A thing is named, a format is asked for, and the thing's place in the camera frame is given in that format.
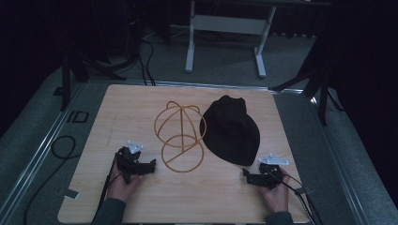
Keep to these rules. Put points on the black bucket hat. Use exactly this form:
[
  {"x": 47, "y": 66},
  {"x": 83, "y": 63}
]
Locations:
[{"x": 231, "y": 131}]

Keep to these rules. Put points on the grey tape piece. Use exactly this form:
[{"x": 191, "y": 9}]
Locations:
[{"x": 71, "y": 193}]

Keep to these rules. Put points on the person's right hand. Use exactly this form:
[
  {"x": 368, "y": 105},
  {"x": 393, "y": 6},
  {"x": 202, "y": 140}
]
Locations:
[{"x": 277, "y": 197}]

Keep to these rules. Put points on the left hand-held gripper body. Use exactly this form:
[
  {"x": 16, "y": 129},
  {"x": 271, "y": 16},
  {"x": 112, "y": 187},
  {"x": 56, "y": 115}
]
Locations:
[{"x": 129, "y": 162}]

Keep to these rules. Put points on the black tripod stand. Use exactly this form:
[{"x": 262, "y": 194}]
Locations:
[
  {"x": 70, "y": 67},
  {"x": 322, "y": 90}
]

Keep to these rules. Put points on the person's left hand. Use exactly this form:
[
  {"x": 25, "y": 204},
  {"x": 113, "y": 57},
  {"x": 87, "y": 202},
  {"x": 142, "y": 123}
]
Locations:
[{"x": 122, "y": 187}]

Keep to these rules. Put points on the metal floor rail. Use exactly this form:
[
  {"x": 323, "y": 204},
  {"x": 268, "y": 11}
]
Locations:
[{"x": 37, "y": 153}]

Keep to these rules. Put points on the white desk frame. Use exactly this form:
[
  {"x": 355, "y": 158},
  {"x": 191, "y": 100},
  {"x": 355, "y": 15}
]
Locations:
[{"x": 230, "y": 24}]

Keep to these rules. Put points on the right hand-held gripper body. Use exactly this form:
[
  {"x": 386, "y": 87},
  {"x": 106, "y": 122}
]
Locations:
[{"x": 271, "y": 171}]

